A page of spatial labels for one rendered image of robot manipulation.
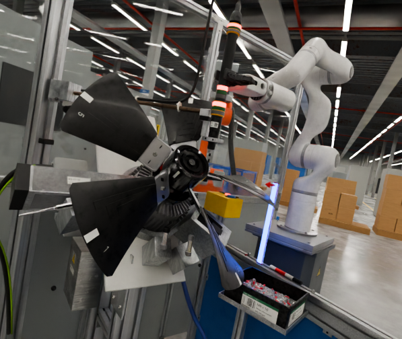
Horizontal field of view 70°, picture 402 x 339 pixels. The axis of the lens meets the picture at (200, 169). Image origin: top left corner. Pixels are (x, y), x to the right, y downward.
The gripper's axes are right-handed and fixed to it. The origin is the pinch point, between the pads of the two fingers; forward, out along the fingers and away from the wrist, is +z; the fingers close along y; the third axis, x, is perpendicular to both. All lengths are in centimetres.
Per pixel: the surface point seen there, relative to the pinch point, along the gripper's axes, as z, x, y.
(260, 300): -12, -64, -22
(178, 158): 14.1, -27.8, -5.3
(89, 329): 17, -101, 31
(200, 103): -3.8, -7.3, 16.4
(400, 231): -798, -125, 200
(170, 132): 7.7, -20.3, 13.9
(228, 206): -33, -47, 21
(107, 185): 34, -36, -11
